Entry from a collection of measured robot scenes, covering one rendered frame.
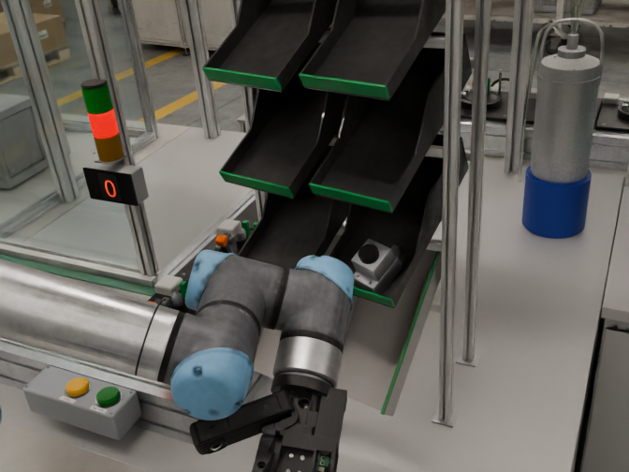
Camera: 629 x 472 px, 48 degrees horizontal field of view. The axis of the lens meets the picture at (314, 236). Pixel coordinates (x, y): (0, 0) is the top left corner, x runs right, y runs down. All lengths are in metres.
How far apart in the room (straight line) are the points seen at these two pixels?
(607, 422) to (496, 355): 0.46
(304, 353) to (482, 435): 0.60
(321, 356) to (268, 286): 0.10
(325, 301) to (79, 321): 0.27
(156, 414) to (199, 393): 0.64
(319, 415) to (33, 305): 0.32
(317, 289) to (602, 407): 1.13
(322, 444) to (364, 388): 0.43
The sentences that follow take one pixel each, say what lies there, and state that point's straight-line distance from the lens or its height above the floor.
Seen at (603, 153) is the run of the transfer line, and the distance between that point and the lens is 2.25.
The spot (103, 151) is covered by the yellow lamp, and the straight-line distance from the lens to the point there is 1.46.
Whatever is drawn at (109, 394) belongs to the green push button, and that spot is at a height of 0.97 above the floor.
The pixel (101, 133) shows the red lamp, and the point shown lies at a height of 1.32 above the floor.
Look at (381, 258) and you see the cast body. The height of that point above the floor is 1.26.
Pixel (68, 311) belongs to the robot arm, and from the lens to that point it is 0.73.
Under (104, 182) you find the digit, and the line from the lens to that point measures 1.50.
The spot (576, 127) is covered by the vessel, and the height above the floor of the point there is 1.15.
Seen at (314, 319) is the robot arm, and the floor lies 1.33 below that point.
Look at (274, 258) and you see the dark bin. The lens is 1.15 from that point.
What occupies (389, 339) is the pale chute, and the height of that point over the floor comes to 1.07.
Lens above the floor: 1.82
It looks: 31 degrees down
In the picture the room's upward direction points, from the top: 5 degrees counter-clockwise
